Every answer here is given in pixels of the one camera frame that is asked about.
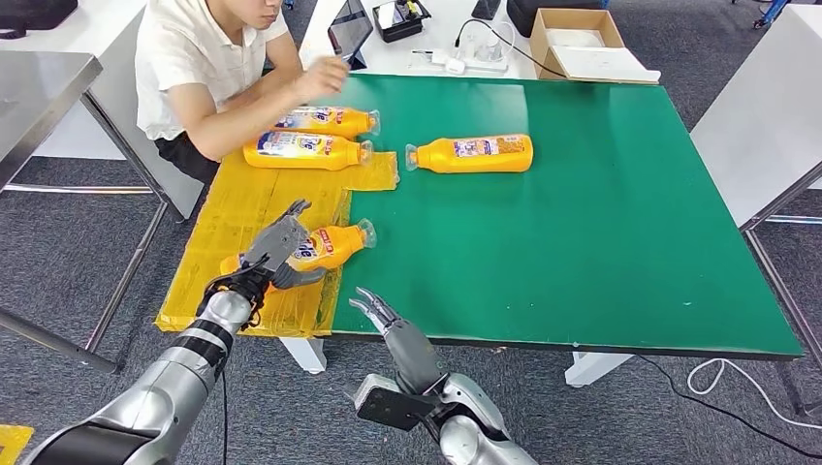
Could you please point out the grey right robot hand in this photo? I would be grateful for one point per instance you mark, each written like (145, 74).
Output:
(411, 353)

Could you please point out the person's right hand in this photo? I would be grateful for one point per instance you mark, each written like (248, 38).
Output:
(321, 77)

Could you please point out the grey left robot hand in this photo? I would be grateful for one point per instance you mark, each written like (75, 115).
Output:
(279, 244)

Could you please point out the orange detergent bottle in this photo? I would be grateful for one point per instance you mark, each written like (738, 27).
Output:
(347, 122)
(289, 157)
(443, 157)
(340, 247)

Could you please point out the black tablet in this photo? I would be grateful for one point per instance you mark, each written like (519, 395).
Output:
(350, 32)

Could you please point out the yellow taped mat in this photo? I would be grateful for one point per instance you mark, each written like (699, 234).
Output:
(218, 224)

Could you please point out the white desk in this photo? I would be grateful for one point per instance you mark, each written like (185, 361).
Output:
(398, 61)

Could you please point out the black tray with items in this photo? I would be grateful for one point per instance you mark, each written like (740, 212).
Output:
(399, 19)

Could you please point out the white table leg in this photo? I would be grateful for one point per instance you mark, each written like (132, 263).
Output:
(594, 371)
(307, 356)

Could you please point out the small white adapter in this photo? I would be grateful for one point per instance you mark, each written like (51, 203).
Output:
(439, 56)

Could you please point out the white charger block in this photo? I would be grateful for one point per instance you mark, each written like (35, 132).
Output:
(456, 65)

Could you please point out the person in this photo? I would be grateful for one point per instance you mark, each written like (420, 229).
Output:
(186, 58)

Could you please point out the clear plastic packet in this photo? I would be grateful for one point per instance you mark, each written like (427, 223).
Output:
(489, 51)

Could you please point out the black phone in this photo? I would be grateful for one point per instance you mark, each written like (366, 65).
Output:
(486, 6)

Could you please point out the black bag beside cardboard box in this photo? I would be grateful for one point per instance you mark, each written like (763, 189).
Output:
(521, 13)

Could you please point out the white panel table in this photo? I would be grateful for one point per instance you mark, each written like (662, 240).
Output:
(109, 64)

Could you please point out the brown cardboard box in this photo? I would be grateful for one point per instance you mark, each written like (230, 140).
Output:
(539, 58)

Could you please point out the white foam pad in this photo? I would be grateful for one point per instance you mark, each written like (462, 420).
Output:
(576, 36)

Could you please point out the black bag on panel table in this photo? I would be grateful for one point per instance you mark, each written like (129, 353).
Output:
(32, 13)

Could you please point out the yellow floor marker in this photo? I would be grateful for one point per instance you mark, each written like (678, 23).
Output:
(13, 443)

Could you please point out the white table with steel legs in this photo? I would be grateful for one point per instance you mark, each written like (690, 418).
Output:
(758, 115)

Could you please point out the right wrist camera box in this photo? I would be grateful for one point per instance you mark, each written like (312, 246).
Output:
(392, 407)

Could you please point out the blue frame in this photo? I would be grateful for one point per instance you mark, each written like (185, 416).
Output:
(770, 13)

